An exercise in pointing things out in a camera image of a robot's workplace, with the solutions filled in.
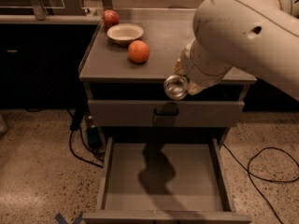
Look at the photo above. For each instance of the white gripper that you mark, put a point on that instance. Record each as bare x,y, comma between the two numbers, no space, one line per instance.
189,63

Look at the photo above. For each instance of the green soda can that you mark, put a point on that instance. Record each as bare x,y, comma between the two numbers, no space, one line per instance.
176,87

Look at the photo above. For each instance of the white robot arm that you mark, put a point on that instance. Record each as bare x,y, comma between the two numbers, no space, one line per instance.
260,37

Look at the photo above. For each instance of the grey drawer cabinet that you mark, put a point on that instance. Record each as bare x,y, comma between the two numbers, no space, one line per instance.
108,74

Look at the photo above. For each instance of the grey top drawer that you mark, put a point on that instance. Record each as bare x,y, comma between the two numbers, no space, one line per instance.
138,113

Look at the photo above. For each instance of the open grey middle drawer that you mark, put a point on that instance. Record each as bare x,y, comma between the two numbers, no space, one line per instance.
153,183

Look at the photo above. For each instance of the dark background counter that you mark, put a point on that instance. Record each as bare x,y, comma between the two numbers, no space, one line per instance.
39,60

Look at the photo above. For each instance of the orange fruit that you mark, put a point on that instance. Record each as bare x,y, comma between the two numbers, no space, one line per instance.
138,51

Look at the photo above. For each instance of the white bowl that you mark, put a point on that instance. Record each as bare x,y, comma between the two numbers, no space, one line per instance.
124,34

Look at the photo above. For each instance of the red apple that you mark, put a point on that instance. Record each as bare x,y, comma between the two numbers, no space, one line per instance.
110,18

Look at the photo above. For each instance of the blue power box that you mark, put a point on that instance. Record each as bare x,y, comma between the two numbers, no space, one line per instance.
93,138

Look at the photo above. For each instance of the blue tape cross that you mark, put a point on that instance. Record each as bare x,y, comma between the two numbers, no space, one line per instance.
60,219

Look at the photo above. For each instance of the black drawer handle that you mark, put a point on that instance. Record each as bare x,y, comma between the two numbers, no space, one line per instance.
164,113

